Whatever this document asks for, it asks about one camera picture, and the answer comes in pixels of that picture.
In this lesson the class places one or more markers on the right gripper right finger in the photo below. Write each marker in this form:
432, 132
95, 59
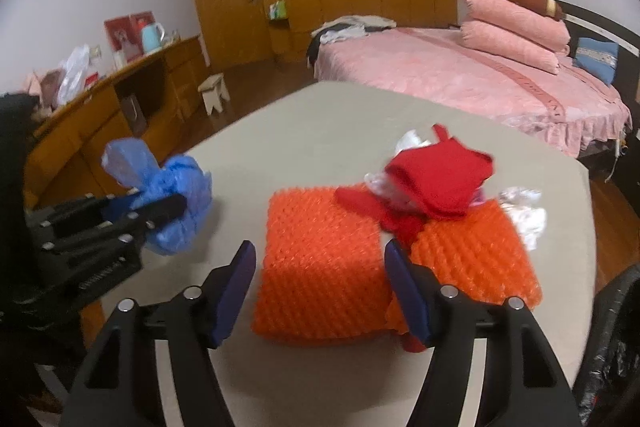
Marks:
523, 383

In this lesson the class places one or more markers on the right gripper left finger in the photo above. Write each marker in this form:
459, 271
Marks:
117, 385

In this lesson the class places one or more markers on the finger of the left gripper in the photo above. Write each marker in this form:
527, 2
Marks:
107, 208
74, 233

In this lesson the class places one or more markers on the blue plastic bag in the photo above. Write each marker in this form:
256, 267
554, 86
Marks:
131, 163

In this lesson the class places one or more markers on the white plastic bag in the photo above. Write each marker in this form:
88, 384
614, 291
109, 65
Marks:
75, 70
520, 204

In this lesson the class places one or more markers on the red fabric garment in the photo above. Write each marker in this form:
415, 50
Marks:
438, 180

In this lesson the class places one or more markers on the black trash bag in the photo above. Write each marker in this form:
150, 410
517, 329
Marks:
606, 387

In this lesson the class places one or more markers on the wooden sideboard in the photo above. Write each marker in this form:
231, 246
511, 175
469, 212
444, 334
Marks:
154, 98

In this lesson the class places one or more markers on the white plastic bag on sideboard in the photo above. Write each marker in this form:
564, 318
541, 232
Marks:
75, 70

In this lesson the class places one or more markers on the right orange knitted cloth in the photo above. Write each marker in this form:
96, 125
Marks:
481, 253

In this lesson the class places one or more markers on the orange knitted cloth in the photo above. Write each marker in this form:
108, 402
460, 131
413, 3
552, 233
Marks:
323, 280
481, 253

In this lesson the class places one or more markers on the small white stool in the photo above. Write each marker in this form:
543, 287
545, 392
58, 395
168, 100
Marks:
214, 93

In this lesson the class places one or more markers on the light blue kettle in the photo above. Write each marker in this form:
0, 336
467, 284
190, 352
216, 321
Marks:
152, 36

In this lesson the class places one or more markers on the left orange knitted cloth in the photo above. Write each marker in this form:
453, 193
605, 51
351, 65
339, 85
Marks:
323, 280

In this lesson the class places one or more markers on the pile of clothes on bed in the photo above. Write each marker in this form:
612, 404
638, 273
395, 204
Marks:
346, 27

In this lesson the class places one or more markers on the pink covered bed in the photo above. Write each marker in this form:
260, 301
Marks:
568, 110

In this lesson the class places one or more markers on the blue cushion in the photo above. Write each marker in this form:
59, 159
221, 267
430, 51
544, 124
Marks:
599, 58

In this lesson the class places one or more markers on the lower pink pillow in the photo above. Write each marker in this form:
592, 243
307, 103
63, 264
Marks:
492, 39

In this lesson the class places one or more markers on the pink pillow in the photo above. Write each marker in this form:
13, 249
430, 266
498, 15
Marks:
543, 30
492, 39

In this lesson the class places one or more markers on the upper pink pillow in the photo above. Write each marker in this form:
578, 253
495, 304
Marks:
543, 30

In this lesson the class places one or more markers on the black headboard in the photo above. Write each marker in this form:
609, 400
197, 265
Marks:
583, 23

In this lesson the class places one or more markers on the red picture frame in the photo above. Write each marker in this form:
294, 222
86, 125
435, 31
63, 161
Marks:
124, 34

